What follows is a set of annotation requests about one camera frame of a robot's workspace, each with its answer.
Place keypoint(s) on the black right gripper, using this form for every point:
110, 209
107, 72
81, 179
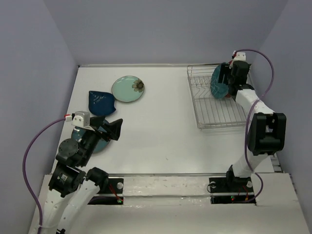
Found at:
224, 70

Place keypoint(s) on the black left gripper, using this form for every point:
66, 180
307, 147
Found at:
114, 128

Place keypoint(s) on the teal scalloped plate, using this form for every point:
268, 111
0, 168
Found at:
218, 90

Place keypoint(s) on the small dark teal round plate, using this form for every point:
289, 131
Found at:
77, 134

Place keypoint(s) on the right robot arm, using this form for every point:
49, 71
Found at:
265, 129

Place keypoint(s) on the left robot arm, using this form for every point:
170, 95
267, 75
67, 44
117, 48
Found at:
70, 188

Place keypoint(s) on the navy blue leaf-shaped dish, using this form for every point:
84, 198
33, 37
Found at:
101, 103

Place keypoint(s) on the light green flower plate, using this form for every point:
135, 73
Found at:
128, 89

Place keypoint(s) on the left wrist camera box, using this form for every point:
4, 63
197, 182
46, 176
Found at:
81, 119

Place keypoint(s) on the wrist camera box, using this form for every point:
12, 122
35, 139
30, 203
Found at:
238, 56
81, 119

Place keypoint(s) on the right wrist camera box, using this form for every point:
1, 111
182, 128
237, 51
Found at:
238, 56

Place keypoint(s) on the metal wire dish rack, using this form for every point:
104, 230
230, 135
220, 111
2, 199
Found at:
211, 112

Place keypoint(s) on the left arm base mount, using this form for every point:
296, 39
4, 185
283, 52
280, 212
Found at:
112, 194

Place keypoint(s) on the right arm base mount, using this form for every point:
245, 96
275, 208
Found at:
224, 192

